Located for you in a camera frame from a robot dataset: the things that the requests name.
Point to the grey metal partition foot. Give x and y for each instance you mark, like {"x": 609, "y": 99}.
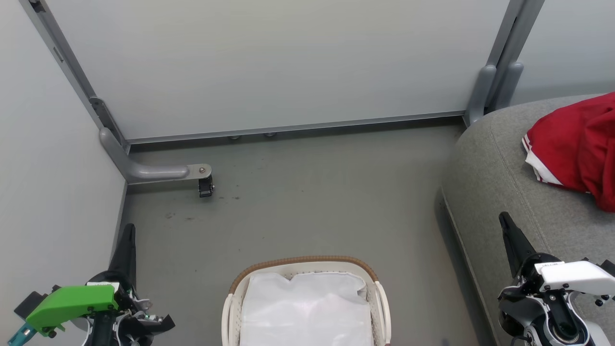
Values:
{"x": 153, "y": 172}

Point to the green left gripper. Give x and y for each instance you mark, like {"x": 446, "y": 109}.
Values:
{"x": 72, "y": 302}

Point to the grey double partition post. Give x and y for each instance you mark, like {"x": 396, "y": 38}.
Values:
{"x": 499, "y": 72}

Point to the red shorts with white stripes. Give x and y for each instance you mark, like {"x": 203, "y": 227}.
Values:
{"x": 552, "y": 149}

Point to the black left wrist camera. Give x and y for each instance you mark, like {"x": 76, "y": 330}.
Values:
{"x": 33, "y": 302}

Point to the grey partition bottom rail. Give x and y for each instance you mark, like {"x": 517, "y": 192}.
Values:
{"x": 298, "y": 127}

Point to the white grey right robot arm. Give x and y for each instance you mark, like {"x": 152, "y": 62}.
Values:
{"x": 562, "y": 336}

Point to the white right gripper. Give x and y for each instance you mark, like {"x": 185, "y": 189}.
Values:
{"x": 571, "y": 278}

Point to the grey slanted partition post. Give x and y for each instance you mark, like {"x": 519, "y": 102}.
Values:
{"x": 72, "y": 67}

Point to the black caster wheel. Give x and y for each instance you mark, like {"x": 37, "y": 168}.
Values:
{"x": 206, "y": 187}

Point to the white basket with brown rim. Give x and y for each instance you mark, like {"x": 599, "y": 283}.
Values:
{"x": 230, "y": 307}

